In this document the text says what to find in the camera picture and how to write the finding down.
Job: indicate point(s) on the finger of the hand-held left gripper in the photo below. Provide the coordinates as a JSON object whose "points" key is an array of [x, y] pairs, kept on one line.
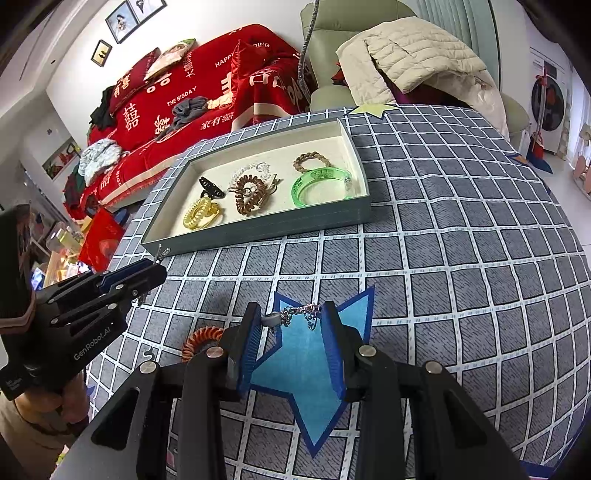
{"points": [[124, 274], [138, 285]]}

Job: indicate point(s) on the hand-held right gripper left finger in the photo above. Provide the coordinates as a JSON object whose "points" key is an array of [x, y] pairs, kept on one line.
{"points": [[251, 350]]}

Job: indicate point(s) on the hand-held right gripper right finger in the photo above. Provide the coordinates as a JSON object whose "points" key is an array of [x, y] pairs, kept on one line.
{"points": [[332, 350]]}

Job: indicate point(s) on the silver metal hair clip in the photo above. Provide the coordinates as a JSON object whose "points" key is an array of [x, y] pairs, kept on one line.
{"points": [[272, 318]]}

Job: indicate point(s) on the grey-green jewelry tray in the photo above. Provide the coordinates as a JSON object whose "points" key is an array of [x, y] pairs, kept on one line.
{"points": [[258, 230]]}

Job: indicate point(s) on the black hair claw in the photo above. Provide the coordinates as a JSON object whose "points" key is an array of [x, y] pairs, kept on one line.
{"points": [[211, 187]]}

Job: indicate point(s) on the green translucent bangle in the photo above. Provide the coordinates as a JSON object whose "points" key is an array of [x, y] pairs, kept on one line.
{"points": [[300, 196]]}

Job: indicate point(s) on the person's left forearm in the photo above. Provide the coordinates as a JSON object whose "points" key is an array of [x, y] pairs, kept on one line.
{"points": [[27, 438]]}

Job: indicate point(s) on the person's left hand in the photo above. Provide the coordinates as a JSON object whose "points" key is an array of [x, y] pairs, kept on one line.
{"points": [[71, 401]]}

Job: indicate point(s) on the red bag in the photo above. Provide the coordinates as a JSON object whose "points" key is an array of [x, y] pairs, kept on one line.
{"points": [[101, 240]]}

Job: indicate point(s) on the white grey knit cloth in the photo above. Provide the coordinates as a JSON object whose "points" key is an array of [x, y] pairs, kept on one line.
{"points": [[99, 157]]}

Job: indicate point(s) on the grey checked table cloth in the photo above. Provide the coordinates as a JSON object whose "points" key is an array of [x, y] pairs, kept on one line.
{"points": [[461, 258]]}

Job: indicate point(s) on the dark green clothes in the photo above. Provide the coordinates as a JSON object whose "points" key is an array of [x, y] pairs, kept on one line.
{"points": [[102, 110]]}

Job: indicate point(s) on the grey crumpled cloth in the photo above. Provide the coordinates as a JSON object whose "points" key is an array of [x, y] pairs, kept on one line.
{"points": [[184, 113]]}

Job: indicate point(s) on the red printed blanket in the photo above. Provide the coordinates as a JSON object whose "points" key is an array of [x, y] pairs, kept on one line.
{"points": [[198, 87]]}

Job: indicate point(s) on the printed photo cushion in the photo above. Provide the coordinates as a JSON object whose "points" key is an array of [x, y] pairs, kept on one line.
{"points": [[168, 57]]}

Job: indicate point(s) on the red satin cushion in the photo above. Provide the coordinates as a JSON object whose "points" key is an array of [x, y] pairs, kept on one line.
{"points": [[268, 83]]}

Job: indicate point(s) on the row of shoes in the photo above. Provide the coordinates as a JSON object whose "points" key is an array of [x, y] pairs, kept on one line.
{"points": [[582, 170]]}

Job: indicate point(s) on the beige down jacket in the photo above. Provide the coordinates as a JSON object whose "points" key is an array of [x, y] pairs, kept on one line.
{"points": [[415, 50]]}

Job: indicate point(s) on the white washing machine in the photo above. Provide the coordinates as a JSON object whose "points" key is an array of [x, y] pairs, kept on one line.
{"points": [[551, 110]]}

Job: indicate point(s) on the pale green armchair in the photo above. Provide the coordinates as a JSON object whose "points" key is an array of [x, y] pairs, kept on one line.
{"points": [[332, 23]]}

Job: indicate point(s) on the small framed wall picture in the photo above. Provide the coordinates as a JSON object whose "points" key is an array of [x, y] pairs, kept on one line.
{"points": [[102, 51]]}

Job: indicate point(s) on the large framed wall picture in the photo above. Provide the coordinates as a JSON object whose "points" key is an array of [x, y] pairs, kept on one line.
{"points": [[121, 25]]}

